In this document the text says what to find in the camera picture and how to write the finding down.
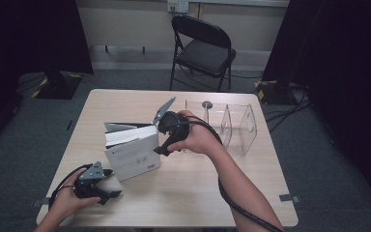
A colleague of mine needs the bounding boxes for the grey round knob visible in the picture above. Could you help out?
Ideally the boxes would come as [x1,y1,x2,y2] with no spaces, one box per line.
[201,100,214,125]

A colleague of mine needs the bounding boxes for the white wall socket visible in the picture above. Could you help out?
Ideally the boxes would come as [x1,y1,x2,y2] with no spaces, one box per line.
[166,0,190,15]

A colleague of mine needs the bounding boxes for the black floor cables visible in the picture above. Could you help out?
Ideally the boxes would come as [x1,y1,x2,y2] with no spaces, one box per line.
[264,84,313,133]

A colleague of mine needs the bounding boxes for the person's right hand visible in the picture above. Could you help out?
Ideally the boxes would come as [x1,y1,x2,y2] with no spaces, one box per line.
[167,109,224,156]

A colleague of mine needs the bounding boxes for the thick black gripper cable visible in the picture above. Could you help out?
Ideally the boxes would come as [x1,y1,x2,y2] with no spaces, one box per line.
[173,119,285,232]

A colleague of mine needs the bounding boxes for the black curtain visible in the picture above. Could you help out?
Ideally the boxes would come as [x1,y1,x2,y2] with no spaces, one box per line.
[0,0,95,153]
[261,0,371,207]

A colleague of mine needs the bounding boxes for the grey tape strip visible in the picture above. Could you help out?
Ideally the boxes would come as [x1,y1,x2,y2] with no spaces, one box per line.
[278,193,300,204]
[31,196,51,208]

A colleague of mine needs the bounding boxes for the person's left hand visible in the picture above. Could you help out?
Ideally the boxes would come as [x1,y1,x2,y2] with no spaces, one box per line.
[48,168,101,220]

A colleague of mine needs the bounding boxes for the white cardboard box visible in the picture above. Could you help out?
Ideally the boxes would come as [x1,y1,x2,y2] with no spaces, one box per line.
[103,121,162,183]

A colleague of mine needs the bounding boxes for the black folding chair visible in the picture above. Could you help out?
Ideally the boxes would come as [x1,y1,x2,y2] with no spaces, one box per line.
[168,14,238,93]

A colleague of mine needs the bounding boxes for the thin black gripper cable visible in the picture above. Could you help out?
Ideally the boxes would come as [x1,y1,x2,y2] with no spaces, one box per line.
[47,163,93,211]

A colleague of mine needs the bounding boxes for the clear acrylic book rack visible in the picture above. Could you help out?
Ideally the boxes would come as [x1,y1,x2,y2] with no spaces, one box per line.
[184,99,259,157]

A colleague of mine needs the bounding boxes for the black stand base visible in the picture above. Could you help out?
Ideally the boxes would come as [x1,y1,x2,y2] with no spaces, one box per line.
[254,79,305,106]
[31,71,85,101]

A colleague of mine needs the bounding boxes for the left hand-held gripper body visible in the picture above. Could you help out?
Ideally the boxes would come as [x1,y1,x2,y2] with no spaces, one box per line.
[72,160,111,206]

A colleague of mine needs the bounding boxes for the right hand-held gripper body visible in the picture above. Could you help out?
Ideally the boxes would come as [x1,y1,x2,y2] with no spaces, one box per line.
[153,96,191,148]

